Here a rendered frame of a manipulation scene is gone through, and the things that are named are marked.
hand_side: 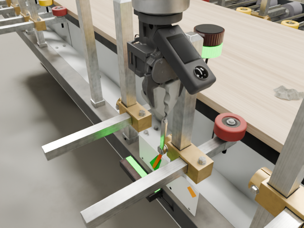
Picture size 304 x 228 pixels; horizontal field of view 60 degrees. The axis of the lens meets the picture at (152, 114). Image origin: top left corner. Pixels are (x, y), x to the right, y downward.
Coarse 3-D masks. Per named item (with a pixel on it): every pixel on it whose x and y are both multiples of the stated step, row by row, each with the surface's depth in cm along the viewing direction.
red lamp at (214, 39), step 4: (196, 32) 50; (224, 32) 51; (204, 36) 49; (208, 36) 49; (212, 36) 49; (216, 36) 49; (220, 36) 50; (204, 40) 50; (208, 40) 50; (212, 40) 50; (216, 40) 50; (220, 40) 50; (204, 44) 50; (208, 44) 50; (212, 44) 50; (216, 44) 50
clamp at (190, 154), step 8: (168, 136) 68; (168, 144) 66; (192, 144) 66; (168, 152) 68; (176, 152) 64; (184, 152) 63; (192, 152) 63; (200, 152) 63; (184, 160) 62; (192, 160) 62; (208, 160) 62; (192, 168) 61; (200, 168) 60; (208, 168) 61; (192, 176) 62; (200, 176) 61; (208, 176) 64
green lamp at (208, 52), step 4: (204, 48) 51; (208, 48) 50; (212, 48) 50; (216, 48) 51; (220, 48) 52; (204, 52) 51; (208, 52) 51; (212, 52) 51; (216, 52) 51; (220, 52) 52; (204, 56) 52; (208, 56) 51; (212, 56) 52; (216, 56) 52
